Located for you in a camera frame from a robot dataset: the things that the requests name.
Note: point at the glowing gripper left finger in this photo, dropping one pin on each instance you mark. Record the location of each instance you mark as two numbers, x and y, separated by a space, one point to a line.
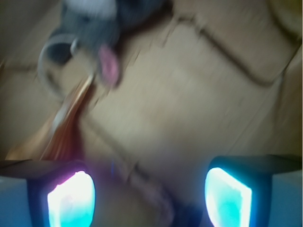
46 194

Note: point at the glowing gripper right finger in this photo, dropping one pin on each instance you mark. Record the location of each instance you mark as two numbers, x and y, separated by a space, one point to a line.
255 191

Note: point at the orange spiral sea shell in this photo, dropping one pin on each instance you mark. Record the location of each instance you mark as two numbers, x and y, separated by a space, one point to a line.
54 140

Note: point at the brown paper bag tray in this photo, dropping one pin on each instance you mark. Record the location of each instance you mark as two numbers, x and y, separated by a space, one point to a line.
182 101

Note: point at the grey plush toy animal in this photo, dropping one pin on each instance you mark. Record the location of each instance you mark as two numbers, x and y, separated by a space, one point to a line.
98 24

